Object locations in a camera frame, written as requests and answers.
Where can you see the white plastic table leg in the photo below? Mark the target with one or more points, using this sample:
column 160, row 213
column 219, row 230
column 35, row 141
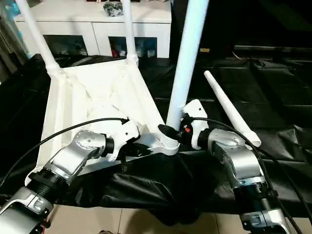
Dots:
column 130, row 36
column 226, row 102
column 187, row 61
column 39, row 36

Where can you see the white sideboard cabinet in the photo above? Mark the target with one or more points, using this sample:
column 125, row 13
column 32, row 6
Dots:
column 73, row 26

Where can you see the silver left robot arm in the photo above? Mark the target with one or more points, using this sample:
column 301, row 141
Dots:
column 73, row 151

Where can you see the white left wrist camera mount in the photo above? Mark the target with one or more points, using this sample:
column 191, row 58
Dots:
column 126, row 132

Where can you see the long black bar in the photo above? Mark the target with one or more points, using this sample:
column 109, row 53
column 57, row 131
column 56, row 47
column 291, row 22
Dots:
column 273, row 48

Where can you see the grey tripod stand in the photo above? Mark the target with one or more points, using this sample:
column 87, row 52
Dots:
column 6, row 44

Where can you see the white pole with blue ribbon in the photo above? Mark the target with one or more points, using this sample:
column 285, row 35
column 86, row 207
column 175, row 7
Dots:
column 19, row 39

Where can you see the white plastic table top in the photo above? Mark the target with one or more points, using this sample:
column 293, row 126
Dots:
column 97, row 85

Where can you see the red bottle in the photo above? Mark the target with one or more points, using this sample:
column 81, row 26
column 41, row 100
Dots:
column 114, row 52

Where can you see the bag of black parts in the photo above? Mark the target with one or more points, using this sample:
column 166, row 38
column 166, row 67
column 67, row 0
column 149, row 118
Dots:
column 114, row 9

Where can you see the small white jar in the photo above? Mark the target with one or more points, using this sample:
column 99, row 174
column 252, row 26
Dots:
column 122, row 53
column 151, row 53

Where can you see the small yellow label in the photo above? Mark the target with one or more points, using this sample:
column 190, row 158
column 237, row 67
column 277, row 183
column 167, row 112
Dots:
column 204, row 50

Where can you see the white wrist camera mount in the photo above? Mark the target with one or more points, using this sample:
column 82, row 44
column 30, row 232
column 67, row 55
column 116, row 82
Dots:
column 197, row 112
column 126, row 132

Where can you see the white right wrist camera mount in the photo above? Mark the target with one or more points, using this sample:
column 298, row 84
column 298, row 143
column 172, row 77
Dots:
column 197, row 112

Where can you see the black glossy mat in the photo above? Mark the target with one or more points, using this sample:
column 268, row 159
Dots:
column 170, row 185

